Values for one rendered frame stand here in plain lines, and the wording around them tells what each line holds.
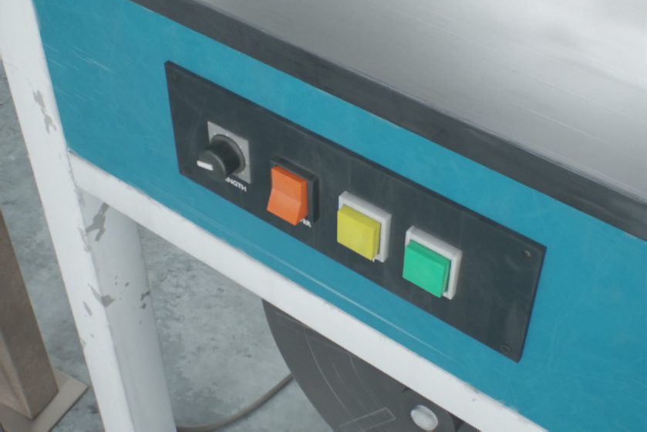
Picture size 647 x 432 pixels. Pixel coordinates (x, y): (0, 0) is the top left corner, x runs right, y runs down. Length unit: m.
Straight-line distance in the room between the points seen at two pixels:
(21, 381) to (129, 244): 0.39
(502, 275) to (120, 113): 0.29
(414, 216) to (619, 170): 0.12
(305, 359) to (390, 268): 0.50
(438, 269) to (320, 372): 0.54
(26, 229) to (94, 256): 0.67
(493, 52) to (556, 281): 0.12
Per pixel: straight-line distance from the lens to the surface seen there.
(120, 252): 0.85
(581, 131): 0.45
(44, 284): 1.40
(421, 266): 0.51
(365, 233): 0.52
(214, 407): 1.23
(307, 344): 1.01
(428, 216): 0.50
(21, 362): 1.18
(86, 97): 0.68
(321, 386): 1.05
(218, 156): 0.56
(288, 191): 0.55
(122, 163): 0.69
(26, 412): 1.25
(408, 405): 0.91
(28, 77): 0.73
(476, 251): 0.50
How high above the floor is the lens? 1.02
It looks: 43 degrees down
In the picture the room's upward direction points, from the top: straight up
